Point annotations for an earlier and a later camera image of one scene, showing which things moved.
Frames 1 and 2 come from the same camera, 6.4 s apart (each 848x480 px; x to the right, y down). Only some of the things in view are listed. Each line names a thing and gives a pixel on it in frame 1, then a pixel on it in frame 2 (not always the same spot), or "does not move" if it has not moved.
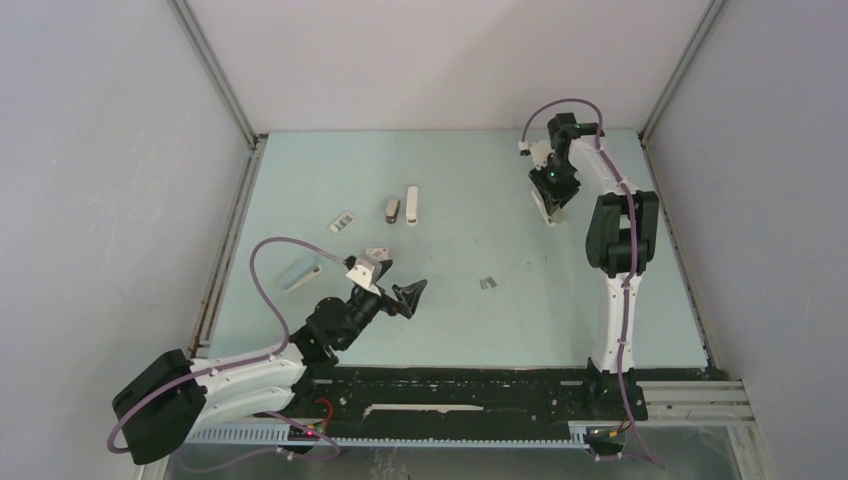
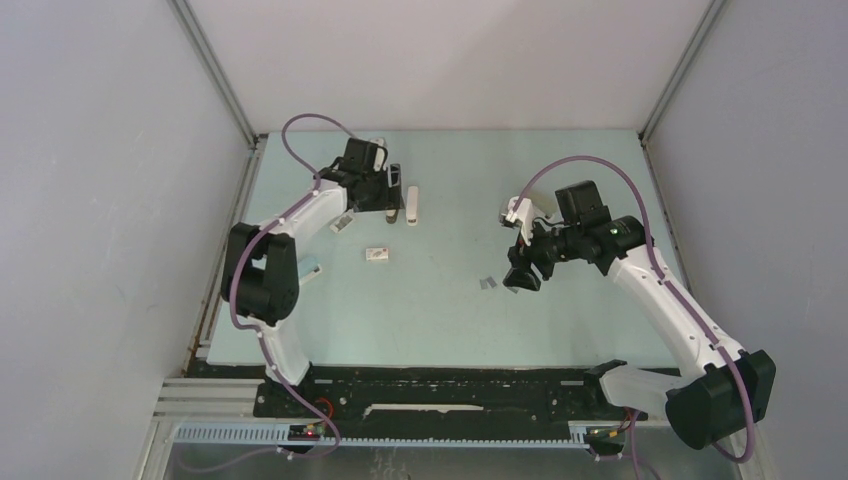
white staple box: (377, 254) does not move
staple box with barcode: (341, 223) does not move
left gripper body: (371, 302) to (376, 197)
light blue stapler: (298, 272) does not move
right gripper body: (556, 180) to (547, 249)
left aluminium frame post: (218, 76) does not move
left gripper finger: (382, 267) to (396, 199)
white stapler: (412, 206) does not move
